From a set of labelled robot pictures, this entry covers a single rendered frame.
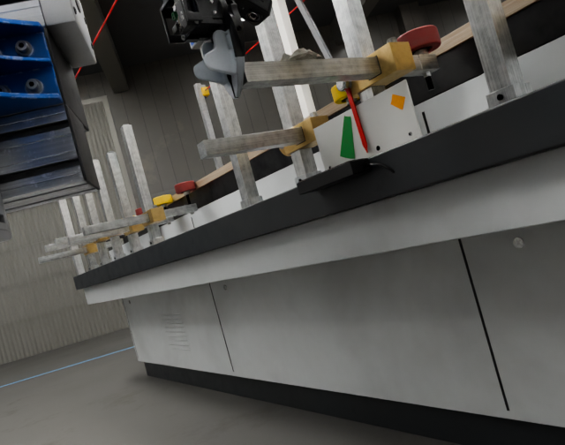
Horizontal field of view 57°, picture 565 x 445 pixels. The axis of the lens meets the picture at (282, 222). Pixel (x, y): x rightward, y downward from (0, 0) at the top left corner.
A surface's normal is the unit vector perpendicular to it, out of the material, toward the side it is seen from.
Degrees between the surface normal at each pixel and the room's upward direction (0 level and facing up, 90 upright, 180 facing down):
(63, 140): 90
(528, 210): 90
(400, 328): 90
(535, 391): 90
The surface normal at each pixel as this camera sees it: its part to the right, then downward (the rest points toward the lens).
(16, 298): 0.16, -0.07
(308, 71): 0.54, -0.17
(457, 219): -0.80, 0.21
